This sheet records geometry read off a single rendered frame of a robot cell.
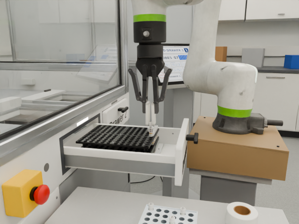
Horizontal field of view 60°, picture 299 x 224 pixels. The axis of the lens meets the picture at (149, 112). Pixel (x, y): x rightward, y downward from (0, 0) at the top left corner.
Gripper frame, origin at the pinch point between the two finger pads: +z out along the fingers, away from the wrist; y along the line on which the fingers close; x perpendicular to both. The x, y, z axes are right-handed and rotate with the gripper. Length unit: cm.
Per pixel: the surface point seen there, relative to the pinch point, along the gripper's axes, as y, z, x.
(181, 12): -5, -50, 167
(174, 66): -2, -8, 87
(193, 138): 13.1, 7.1, -0.3
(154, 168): 3.3, 12.1, -11.8
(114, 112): -21.2, 7.1, 27.2
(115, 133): -12.4, 7.6, 2.0
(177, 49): -2, -19, 99
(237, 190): 29.2, 32.3, 15.9
